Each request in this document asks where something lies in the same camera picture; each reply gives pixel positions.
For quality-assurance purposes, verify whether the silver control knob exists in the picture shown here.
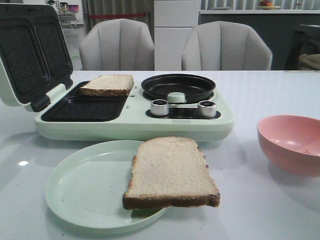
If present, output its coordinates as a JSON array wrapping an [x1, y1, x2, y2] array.
[[197, 100, 217, 118], [150, 99, 170, 117]]

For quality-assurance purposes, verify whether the white refrigerator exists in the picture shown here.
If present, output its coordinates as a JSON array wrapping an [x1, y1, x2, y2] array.
[[154, 0, 200, 71]]

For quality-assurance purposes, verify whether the right silver control knob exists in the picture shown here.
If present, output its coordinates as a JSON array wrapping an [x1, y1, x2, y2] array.
[[197, 100, 217, 118]]

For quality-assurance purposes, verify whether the left silver control knob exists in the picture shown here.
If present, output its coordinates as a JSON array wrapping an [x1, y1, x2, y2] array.
[[150, 99, 170, 117]]

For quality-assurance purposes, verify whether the mint green breakfast maker base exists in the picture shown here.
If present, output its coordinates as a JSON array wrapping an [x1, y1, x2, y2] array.
[[35, 81, 234, 142]]

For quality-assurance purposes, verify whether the white bread slice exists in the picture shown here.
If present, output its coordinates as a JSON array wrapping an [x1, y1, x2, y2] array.
[[79, 74, 134, 97], [122, 136, 220, 210]]

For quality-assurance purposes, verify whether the mint green round plate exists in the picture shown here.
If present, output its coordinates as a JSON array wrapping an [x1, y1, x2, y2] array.
[[45, 140, 167, 235]]

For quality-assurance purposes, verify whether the pink plastic bowl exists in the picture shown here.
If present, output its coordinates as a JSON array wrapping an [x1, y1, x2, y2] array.
[[257, 115, 320, 177]]

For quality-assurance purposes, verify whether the right grey upholstered chair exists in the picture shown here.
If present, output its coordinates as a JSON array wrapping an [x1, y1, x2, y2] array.
[[181, 21, 273, 71]]

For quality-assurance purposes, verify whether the grey upholstered chair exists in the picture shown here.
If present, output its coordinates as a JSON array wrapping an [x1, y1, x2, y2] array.
[[181, 21, 273, 71], [79, 18, 155, 71]]

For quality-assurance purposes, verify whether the dark grey kitchen counter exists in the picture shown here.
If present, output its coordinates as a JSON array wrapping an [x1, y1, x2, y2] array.
[[199, 9, 320, 70]]

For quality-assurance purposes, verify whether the mint green sandwich maker lid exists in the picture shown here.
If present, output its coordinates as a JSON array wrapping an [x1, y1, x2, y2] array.
[[0, 3, 73, 112]]

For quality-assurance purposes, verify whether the round black frying pan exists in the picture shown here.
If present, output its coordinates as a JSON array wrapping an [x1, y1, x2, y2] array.
[[141, 73, 216, 104]]

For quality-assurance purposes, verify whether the left grey upholstered chair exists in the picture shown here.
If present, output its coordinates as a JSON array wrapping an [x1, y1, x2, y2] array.
[[79, 18, 155, 71]]

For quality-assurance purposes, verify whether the fruit plate on counter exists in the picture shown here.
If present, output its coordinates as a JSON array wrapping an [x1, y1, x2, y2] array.
[[258, 0, 281, 10]]

